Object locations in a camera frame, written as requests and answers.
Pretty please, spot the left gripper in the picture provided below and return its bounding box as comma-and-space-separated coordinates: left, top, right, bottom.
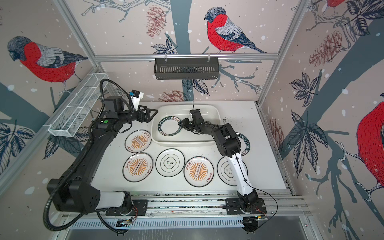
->
118, 104, 158, 125

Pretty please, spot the green rim plate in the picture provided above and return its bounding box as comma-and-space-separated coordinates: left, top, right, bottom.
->
158, 116, 182, 137
236, 132, 251, 156

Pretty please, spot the white clover plate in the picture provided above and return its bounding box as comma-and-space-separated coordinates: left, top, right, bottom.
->
217, 157, 237, 187
156, 149, 186, 178

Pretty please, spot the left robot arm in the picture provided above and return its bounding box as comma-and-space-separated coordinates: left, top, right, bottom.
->
44, 96, 159, 215

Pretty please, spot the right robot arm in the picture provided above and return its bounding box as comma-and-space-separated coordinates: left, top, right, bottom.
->
179, 109, 263, 213

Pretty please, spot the white plastic bin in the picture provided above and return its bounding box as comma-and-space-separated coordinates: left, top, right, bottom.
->
151, 104, 221, 147

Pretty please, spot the orange sunburst plate upper left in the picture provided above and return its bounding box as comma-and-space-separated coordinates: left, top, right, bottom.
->
125, 130, 152, 154

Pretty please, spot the orange sunburst plate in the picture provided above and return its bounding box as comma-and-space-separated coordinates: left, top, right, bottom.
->
125, 130, 152, 154
123, 153, 154, 183
184, 156, 215, 188

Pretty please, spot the orange sunburst plate centre right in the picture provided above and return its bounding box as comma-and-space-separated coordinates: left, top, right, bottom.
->
184, 156, 215, 188

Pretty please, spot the orange sunburst plate lower left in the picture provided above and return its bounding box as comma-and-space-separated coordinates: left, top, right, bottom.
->
123, 153, 154, 183

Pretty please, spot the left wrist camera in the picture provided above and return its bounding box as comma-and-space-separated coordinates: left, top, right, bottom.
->
130, 90, 144, 111

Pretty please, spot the black hanging wire basket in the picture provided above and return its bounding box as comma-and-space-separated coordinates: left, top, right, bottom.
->
154, 58, 220, 80

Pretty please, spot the horizontal aluminium rail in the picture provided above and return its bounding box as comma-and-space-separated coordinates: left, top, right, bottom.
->
94, 53, 280, 63

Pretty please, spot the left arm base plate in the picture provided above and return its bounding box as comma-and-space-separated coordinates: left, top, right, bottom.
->
106, 200, 148, 217

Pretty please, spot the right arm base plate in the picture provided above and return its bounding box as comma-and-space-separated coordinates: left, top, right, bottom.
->
222, 198, 267, 215

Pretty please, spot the black corrugated cable conduit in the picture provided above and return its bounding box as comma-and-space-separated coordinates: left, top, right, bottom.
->
42, 78, 136, 232

